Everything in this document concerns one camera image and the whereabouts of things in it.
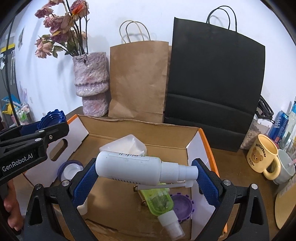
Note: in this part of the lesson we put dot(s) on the pink mottled vase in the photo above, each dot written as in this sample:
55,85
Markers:
91,78

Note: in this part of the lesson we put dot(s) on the purple flower wall sticker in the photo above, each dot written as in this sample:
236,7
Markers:
23,91

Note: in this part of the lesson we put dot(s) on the brown paper bag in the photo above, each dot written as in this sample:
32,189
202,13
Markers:
138,81

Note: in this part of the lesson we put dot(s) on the black paper bag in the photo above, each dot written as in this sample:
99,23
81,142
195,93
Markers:
215,81

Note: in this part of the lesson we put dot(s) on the clear jar with black lid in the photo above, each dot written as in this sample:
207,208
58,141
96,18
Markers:
252,136

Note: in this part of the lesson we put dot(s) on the blue drink can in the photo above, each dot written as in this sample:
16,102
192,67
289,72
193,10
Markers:
278,127

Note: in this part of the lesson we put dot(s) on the dried pink roses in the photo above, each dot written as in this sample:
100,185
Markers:
60,25

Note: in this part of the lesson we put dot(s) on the yellow bear mug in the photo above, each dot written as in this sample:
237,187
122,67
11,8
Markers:
261,155

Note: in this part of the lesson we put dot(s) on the blue gear-shaped cap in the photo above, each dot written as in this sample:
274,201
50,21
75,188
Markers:
52,118

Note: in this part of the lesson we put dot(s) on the cluttered storage shelf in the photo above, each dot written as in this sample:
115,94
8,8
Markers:
20,111

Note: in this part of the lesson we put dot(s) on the person's left hand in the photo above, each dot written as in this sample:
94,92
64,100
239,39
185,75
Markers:
12,208

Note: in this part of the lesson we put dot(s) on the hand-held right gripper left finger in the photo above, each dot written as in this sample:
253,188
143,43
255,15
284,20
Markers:
84,183

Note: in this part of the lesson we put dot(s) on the white spray bottle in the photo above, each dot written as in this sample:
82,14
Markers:
129,166

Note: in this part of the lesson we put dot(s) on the blue-rimmed jar lid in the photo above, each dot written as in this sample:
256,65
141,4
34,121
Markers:
69,171

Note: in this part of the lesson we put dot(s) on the translucent plastic container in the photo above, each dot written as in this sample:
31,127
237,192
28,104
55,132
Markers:
126,143

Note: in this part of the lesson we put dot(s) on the wall switch panel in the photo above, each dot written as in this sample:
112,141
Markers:
20,38

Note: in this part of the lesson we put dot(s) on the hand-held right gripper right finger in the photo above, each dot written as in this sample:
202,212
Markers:
208,183

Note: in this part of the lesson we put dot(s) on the purple gear-shaped cap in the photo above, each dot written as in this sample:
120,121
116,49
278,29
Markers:
182,206

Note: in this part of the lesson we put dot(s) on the green spray bottle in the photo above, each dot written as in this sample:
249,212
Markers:
159,201

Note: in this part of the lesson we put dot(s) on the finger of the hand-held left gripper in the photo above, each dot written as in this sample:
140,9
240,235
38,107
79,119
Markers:
53,133
30,128

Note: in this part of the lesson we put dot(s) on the clear bottle with blue cap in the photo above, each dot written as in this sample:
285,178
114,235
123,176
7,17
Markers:
291,132

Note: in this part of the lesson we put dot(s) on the grey cup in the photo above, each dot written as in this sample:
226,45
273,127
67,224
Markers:
286,169

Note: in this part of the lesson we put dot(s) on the beige power adapter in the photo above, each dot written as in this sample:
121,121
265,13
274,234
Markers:
141,194

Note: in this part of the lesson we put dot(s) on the red cardboard box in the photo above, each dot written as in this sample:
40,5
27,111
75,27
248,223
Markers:
161,134

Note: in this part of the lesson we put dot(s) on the round wooden board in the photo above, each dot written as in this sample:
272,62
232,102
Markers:
285,208

